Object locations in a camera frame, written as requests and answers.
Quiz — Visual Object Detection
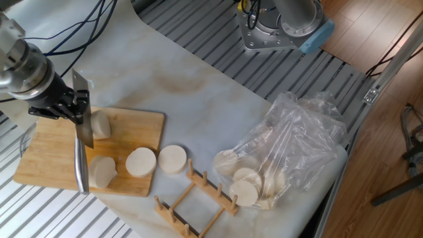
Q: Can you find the aluminium frame beam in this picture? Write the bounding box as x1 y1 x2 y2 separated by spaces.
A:
313 19 423 238

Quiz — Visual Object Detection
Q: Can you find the steel cleaver knife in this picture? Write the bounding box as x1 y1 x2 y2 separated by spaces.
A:
71 69 95 194

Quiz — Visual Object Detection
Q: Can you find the black metal stand leg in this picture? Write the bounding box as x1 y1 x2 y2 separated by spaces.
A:
370 141 423 208

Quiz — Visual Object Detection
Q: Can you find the white radish slice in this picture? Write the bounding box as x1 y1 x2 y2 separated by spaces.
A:
125 147 157 179
228 179 260 208
232 167 264 192
213 149 240 177
157 144 188 175
256 196 277 211
88 155 118 190
263 170 287 198

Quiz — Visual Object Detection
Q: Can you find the black cable bundle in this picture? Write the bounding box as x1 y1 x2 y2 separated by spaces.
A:
0 0 119 103

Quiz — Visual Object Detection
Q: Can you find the wooden peg rack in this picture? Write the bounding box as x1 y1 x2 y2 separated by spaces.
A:
154 159 239 238

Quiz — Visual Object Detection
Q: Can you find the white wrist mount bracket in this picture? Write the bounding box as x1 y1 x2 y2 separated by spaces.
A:
0 13 26 72

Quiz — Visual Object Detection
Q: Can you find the clear plastic bag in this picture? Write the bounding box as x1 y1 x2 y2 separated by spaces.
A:
213 91 350 211

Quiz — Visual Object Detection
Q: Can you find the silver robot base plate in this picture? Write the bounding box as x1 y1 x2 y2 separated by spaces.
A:
236 0 331 53

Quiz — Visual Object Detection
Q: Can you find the silver corner bracket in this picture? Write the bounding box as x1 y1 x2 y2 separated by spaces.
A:
362 87 379 105

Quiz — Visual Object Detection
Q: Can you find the black floor cable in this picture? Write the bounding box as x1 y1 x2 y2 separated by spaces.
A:
365 9 423 79

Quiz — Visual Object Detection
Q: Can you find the grey cable bundle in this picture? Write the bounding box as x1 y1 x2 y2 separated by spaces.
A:
399 104 423 179

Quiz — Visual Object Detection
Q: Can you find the large white radish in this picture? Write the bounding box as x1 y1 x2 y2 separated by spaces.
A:
91 110 112 140

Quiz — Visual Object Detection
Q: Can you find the bamboo cutting board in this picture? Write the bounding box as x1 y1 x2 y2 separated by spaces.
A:
13 105 165 198

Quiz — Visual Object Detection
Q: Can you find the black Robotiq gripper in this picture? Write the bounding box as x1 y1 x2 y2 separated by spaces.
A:
28 74 91 126

